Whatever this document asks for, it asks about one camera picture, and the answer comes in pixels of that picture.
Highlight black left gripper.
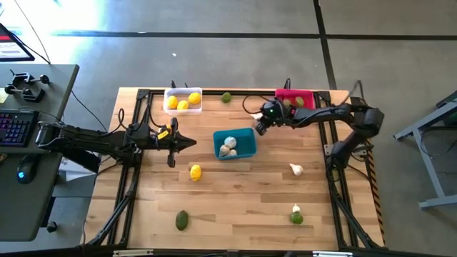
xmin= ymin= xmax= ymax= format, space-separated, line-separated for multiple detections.
xmin=140 ymin=117 xmax=197 ymax=168

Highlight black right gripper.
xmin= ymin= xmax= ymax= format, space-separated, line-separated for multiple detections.
xmin=255 ymin=99 xmax=297 ymax=136

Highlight teal plastic bin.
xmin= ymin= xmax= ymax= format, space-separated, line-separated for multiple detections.
xmin=213 ymin=127 xmax=258 ymax=161

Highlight clear white plastic bin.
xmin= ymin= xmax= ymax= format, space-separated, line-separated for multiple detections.
xmin=163 ymin=87 xmax=204 ymax=116

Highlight pink plastic bin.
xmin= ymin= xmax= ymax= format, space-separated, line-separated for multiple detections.
xmin=274 ymin=89 xmax=317 ymax=110

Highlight white paper sheets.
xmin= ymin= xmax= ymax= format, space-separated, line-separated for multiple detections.
xmin=58 ymin=156 xmax=96 ymax=183

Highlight grey desk top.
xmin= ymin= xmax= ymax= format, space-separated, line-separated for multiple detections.
xmin=0 ymin=64 xmax=80 ymax=154

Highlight yellow black hazard tape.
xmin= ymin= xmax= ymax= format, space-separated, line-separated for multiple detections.
xmin=363 ymin=149 xmax=387 ymax=246

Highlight black computer mouse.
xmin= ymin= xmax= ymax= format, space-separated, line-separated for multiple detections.
xmin=16 ymin=154 xmax=39 ymax=186

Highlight black screw clamp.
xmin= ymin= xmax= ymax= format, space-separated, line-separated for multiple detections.
xmin=4 ymin=84 xmax=46 ymax=104
xmin=9 ymin=70 xmax=50 ymax=87

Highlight dark grey side desk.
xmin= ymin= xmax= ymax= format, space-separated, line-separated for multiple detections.
xmin=0 ymin=152 xmax=64 ymax=242

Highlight black backlit keyboard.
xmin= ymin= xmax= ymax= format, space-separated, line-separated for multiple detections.
xmin=0 ymin=109 xmax=39 ymax=148

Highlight black framed computer screen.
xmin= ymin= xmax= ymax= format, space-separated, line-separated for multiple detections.
xmin=0 ymin=23 xmax=36 ymax=63

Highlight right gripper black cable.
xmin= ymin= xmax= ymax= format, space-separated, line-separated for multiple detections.
xmin=241 ymin=94 xmax=273 ymax=116

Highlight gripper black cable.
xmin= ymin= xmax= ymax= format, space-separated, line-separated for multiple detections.
xmin=116 ymin=103 xmax=169 ymax=130
xmin=241 ymin=94 xmax=273 ymax=116

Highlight black aluminium table frame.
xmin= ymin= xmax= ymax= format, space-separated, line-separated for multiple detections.
xmin=84 ymin=87 xmax=385 ymax=251

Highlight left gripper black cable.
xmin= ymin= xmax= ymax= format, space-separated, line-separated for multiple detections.
xmin=116 ymin=103 xmax=169 ymax=130

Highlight silver metal bracket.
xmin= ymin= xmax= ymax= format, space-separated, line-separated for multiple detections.
xmin=112 ymin=249 xmax=155 ymax=257

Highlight thin black screen cable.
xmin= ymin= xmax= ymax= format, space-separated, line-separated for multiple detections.
xmin=13 ymin=0 xmax=51 ymax=65

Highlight grey metal table frame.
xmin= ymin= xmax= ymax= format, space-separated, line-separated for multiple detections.
xmin=393 ymin=89 xmax=457 ymax=210

